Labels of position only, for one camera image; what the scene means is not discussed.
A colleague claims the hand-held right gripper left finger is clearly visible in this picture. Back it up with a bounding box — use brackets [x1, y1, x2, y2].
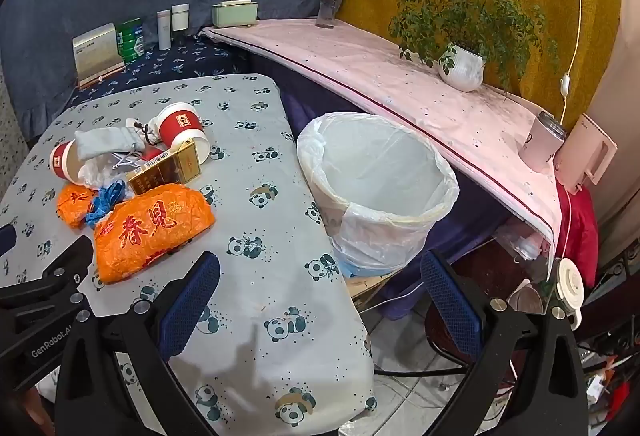
[54, 251, 222, 436]

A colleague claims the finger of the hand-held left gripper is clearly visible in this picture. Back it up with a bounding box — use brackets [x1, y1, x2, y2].
[0, 224, 17, 261]
[0, 235, 96, 332]

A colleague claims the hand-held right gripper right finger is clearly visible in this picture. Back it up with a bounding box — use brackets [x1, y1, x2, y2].
[420, 250, 588, 436]

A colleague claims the small orange plastic bag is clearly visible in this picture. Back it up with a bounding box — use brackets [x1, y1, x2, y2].
[55, 183, 98, 229]

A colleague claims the blue plastic ribbon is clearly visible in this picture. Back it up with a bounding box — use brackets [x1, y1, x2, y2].
[84, 180, 128, 229]

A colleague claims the large orange plastic bag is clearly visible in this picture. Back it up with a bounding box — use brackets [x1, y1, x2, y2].
[94, 182, 217, 285]

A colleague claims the trash bin with white liner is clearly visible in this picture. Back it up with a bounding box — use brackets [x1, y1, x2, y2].
[296, 112, 460, 277]

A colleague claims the small red paper cup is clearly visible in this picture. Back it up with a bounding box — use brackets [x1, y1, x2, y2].
[49, 139, 88, 181]

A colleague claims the stained tissue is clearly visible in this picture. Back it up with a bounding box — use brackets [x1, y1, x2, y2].
[77, 151, 146, 189]

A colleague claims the grey tissue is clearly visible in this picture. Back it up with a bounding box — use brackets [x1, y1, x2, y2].
[74, 126, 147, 161]

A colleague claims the gold cigarette carton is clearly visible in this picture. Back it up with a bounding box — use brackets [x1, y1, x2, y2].
[126, 139, 202, 197]

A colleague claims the red cardboard packet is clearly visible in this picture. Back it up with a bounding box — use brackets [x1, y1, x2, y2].
[137, 146, 173, 167]

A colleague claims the large red paper cup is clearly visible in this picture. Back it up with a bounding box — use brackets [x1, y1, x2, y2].
[150, 102, 211, 165]

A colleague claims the dark red stool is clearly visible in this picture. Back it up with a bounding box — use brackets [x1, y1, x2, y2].
[425, 241, 551, 367]

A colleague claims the wooden board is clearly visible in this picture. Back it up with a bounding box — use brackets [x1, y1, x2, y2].
[345, 273, 396, 311]

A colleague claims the purple cloth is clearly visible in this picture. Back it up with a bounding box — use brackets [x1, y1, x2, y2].
[250, 50, 516, 321]

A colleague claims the clear plastic bag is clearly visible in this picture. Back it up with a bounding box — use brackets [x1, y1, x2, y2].
[495, 221, 551, 261]

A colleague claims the white round container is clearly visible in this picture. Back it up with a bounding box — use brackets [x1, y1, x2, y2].
[550, 257, 586, 329]

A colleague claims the red cloth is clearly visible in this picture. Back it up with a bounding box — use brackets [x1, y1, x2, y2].
[557, 183, 600, 289]

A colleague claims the pink tumbler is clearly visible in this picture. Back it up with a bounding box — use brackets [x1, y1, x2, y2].
[518, 111, 568, 173]

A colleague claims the gold gift box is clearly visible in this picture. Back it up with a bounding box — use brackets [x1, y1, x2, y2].
[71, 22, 126, 89]

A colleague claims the green can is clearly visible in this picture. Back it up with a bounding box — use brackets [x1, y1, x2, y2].
[116, 18, 146, 63]

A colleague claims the potted green plant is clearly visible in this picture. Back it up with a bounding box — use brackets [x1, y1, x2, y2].
[367, 0, 561, 94]

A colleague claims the pink cloth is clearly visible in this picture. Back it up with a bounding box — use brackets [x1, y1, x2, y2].
[200, 18, 566, 267]

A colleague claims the navy patterned cloth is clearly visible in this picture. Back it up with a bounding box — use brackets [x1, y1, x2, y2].
[67, 36, 251, 104]

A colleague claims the white bottle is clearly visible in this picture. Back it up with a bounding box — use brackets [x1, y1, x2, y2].
[156, 10, 172, 50]

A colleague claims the white jar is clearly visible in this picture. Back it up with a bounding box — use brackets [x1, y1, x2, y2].
[171, 4, 191, 32]

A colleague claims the green tissue box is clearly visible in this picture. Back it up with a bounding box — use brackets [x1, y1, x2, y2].
[211, 0, 259, 27]

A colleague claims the black cable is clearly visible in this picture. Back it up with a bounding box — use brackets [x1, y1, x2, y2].
[372, 361, 476, 379]

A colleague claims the white cable with switch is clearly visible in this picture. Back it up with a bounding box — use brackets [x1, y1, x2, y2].
[557, 0, 586, 131]

